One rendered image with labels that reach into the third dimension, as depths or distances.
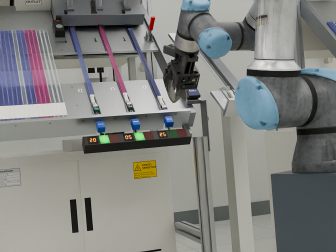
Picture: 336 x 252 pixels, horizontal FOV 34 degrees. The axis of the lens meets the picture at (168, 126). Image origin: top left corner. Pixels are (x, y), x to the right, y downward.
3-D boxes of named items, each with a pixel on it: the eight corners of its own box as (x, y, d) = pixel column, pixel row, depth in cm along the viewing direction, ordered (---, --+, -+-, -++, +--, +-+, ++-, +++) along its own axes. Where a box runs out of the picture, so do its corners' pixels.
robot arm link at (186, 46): (173, 26, 155) (200, 25, 157) (170, 40, 157) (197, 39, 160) (181, 41, 149) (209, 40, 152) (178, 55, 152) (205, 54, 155)
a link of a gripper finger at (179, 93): (178, 112, 167) (183, 87, 161) (172, 99, 171) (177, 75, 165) (187, 111, 168) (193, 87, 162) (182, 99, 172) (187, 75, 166)
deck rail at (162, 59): (192, 126, 185) (196, 112, 181) (187, 127, 184) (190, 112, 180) (140, 15, 234) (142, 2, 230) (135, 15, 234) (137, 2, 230)
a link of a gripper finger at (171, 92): (168, 112, 166) (173, 88, 160) (162, 100, 170) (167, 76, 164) (178, 112, 167) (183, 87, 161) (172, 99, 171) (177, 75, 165)
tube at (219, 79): (242, 108, 175) (243, 105, 174) (238, 108, 174) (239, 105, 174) (181, 28, 210) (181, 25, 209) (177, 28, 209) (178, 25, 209)
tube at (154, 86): (167, 113, 179) (168, 111, 178) (163, 114, 179) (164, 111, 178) (131, 30, 215) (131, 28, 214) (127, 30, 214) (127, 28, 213)
